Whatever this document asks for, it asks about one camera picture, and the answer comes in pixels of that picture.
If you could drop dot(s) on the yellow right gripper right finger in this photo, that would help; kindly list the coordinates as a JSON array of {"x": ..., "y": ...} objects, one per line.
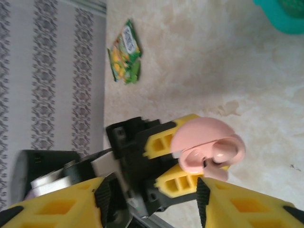
[{"x": 249, "y": 211}]

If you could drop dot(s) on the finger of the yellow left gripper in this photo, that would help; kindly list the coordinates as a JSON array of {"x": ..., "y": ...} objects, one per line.
[
  {"x": 159, "y": 145},
  {"x": 178, "y": 184}
]

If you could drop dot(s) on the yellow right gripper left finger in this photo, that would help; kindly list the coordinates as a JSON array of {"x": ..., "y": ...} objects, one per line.
[{"x": 59, "y": 209}]

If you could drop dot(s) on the pink peach toy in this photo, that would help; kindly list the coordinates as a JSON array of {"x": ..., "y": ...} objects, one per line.
[{"x": 202, "y": 133}]

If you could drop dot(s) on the green Fox's candy bag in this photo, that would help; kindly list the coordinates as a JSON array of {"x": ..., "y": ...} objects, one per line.
[{"x": 123, "y": 47}]

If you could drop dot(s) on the teal plastic basket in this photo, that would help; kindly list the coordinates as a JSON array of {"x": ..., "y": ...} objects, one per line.
[{"x": 280, "y": 14}]

